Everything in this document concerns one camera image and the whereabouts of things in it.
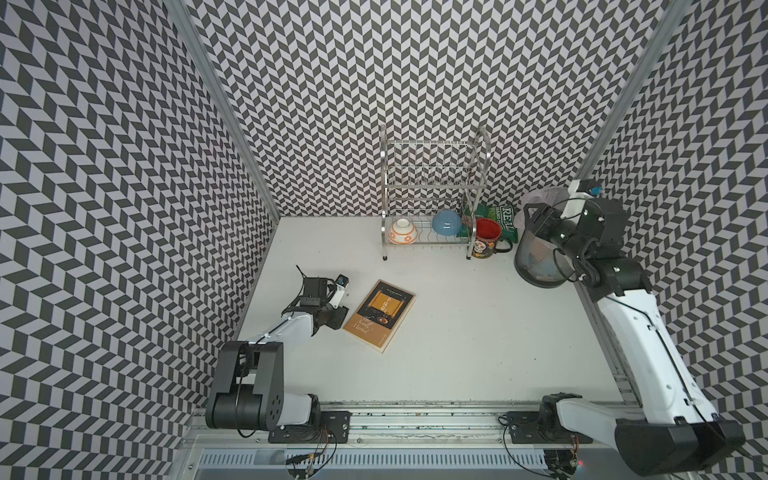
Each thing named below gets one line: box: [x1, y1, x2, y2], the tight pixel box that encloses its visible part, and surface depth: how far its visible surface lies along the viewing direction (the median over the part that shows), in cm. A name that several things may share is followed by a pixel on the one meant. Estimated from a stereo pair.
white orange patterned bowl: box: [389, 218, 418, 245], surface depth 105 cm
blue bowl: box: [432, 210, 463, 236], surface depth 111 cm
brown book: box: [343, 279, 416, 354], surface depth 93 cm
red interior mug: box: [471, 218, 513, 259], surface depth 104 cm
